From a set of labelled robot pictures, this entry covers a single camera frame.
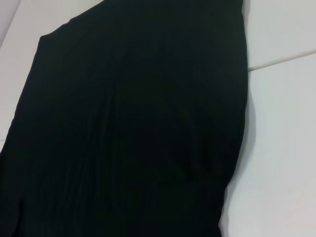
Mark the black shirt with FREE print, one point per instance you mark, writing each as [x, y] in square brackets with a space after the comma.
[123, 123]

